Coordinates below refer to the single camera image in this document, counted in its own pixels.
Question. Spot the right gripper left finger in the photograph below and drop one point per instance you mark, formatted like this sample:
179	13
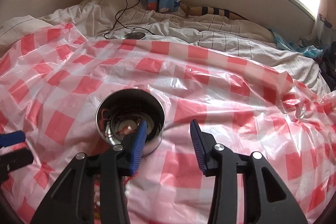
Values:
71	197

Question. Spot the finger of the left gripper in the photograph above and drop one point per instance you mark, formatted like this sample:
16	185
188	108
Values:
7	140
13	161

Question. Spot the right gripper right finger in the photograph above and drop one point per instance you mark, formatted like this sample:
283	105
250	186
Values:
267	199

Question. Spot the round silver metal tin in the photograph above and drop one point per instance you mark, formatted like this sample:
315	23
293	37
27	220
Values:
127	108

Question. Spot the red white checkered plastic sheet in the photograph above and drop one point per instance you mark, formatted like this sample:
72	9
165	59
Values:
53	80

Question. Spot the round grey device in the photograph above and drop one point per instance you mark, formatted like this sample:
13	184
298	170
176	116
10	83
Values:
135	36

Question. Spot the white striped bed quilt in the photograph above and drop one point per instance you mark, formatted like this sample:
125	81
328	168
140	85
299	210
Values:
116	18

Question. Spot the blue plastic bag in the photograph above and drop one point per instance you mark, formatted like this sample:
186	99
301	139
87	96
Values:
307	51

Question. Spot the striped pillow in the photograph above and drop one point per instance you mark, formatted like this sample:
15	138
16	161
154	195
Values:
204	10

